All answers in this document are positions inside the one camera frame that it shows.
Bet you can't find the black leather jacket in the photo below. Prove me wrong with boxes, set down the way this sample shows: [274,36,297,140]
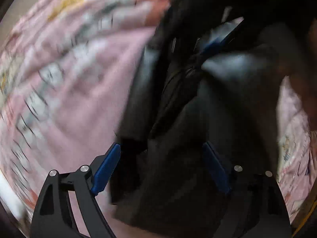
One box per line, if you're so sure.
[110,0,316,237]

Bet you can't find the pink patterned bed blanket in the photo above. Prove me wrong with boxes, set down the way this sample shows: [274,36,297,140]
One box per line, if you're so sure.
[1,0,316,237]

